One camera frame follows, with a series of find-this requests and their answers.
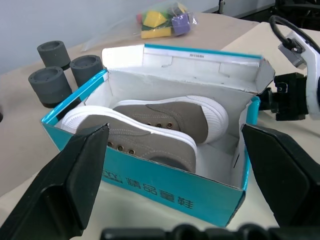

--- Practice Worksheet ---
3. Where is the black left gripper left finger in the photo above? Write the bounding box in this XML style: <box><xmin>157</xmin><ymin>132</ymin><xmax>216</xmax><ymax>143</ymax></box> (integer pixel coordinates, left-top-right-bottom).
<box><xmin>0</xmin><ymin>122</ymin><xmax>111</xmax><ymax>240</ymax></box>

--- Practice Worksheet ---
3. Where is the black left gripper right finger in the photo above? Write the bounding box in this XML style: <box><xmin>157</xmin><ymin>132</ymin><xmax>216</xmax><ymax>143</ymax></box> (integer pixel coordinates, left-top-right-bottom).
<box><xmin>241</xmin><ymin>123</ymin><xmax>320</xmax><ymax>228</ymax></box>

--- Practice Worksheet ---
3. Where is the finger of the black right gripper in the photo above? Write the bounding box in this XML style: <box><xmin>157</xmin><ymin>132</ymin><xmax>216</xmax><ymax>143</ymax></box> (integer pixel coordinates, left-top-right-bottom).
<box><xmin>258</xmin><ymin>87</ymin><xmax>276</xmax><ymax>113</ymax></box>

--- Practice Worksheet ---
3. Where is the grey canvas white-soled shoe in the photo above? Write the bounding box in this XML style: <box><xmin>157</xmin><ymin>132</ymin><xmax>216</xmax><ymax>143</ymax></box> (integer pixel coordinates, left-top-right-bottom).
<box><xmin>59</xmin><ymin>105</ymin><xmax>198</xmax><ymax>174</ymax></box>
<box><xmin>112</xmin><ymin>94</ymin><xmax>230</xmax><ymax>145</ymax></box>

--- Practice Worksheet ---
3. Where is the teal cardboard shoe box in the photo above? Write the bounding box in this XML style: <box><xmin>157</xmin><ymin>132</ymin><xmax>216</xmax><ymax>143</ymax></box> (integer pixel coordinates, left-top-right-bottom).
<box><xmin>40</xmin><ymin>43</ymin><xmax>276</xmax><ymax>228</ymax></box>

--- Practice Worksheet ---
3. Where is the dark grey foam cylinder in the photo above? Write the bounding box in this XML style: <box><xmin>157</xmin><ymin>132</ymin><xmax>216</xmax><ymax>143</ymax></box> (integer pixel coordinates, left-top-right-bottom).
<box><xmin>69</xmin><ymin>54</ymin><xmax>104</xmax><ymax>88</ymax></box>
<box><xmin>36</xmin><ymin>40</ymin><xmax>71</xmax><ymax>71</ymax></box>
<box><xmin>27</xmin><ymin>66</ymin><xmax>73</xmax><ymax>109</ymax></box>

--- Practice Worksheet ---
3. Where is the purple foam block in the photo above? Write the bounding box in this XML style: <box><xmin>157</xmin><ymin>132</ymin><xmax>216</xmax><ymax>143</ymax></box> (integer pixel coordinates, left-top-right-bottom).
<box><xmin>171</xmin><ymin>13</ymin><xmax>192</xmax><ymax>36</ymax></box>

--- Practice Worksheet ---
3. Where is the yellow foam block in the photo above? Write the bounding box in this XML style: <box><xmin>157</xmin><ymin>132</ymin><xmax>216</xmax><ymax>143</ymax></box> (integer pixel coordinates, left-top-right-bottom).
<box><xmin>140</xmin><ymin>24</ymin><xmax>174</xmax><ymax>40</ymax></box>

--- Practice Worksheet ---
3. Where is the yellow foam wedge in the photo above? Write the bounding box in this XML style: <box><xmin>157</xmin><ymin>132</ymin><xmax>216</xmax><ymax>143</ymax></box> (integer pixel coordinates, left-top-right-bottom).
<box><xmin>142</xmin><ymin>9</ymin><xmax>167</xmax><ymax>28</ymax></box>

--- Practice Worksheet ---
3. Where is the clear plastic bag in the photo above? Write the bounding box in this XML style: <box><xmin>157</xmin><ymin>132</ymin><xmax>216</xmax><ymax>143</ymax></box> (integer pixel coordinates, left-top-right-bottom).
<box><xmin>81</xmin><ymin>0</ymin><xmax>200</xmax><ymax>52</ymax></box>

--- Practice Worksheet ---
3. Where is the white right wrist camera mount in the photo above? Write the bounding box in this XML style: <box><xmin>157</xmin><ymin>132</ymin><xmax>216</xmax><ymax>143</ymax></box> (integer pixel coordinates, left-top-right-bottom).
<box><xmin>277</xmin><ymin>31</ymin><xmax>320</xmax><ymax>118</ymax></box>

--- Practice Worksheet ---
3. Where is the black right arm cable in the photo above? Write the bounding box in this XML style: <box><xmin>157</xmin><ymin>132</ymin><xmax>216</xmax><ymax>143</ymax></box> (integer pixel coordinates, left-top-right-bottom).
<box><xmin>269</xmin><ymin>15</ymin><xmax>320</xmax><ymax>51</ymax></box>

